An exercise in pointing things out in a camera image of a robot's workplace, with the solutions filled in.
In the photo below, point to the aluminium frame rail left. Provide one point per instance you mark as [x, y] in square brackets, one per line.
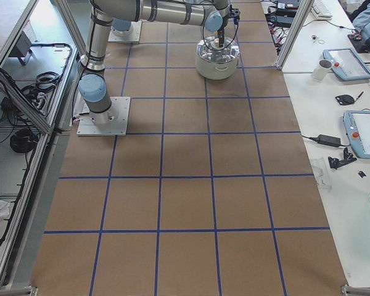
[31, 98]

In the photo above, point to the white cup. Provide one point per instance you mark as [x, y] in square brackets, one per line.
[321, 70]

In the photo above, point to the light grey cooking pot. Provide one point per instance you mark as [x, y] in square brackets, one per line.
[216, 63]

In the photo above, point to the upper teach pendant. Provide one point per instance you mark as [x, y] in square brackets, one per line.
[347, 64]

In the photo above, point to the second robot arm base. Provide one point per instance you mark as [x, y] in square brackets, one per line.
[121, 27]

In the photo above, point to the teach pendant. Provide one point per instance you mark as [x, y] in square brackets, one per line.
[357, 126]
[347, 64]

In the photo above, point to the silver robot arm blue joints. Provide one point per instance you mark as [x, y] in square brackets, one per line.
[126, 37]

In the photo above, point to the small black clip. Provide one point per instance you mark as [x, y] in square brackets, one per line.
[361, 174]

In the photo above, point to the black power adapter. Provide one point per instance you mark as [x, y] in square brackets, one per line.
[329, 140]

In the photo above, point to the grey box device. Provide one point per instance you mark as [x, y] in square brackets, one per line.
[22, 49]

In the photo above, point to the black laptop charger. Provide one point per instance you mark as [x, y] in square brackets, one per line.
[282, 21]

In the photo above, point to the aluminium frame post right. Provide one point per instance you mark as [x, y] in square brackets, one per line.
[300, 17]

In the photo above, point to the clear plastic piece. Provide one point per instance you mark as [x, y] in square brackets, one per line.
[321, 174]

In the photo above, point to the lower teach pendant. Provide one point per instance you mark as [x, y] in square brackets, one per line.
[357, 126]

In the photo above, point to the white keyboard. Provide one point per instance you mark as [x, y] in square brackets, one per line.
[320, 11]

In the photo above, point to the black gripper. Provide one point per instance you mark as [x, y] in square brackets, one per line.
[221, 34]

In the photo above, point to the white rear mounting plate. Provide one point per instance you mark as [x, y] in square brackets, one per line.
[134, 37]

